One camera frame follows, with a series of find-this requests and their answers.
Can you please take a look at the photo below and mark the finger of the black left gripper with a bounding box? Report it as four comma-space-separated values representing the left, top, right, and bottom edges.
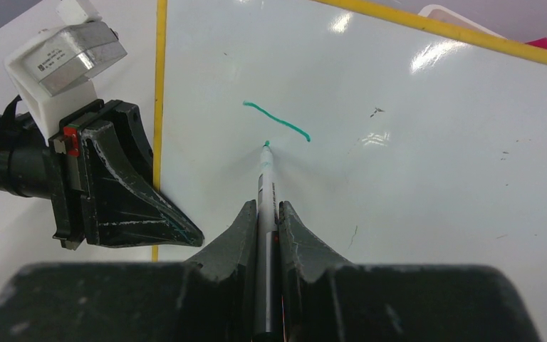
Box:
80, 120, 204, 248

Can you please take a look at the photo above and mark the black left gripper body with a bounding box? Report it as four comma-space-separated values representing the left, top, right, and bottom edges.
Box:
46, 100, 150, 250

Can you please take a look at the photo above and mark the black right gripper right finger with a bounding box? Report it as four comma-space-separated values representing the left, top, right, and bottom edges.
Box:
278, 201, 352, 341

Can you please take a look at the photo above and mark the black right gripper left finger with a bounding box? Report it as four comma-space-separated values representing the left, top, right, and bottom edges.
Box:
184, 199, 257, 341

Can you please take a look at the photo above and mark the green whiteboard marker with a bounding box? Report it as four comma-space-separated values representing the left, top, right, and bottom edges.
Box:
253, 141, 283, 341

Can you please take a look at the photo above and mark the yellow-framed whiteboard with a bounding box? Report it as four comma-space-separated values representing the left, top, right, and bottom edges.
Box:
158, 1, 547, 341

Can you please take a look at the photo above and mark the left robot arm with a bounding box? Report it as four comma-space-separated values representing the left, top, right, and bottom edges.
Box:
0, 99, 204, 250

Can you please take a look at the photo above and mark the white perforated plastic basket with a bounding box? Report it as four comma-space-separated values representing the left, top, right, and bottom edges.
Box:
418, 4, 504, 38

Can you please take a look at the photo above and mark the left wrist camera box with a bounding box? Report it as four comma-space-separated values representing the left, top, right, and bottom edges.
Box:
4, 1, 127, 140

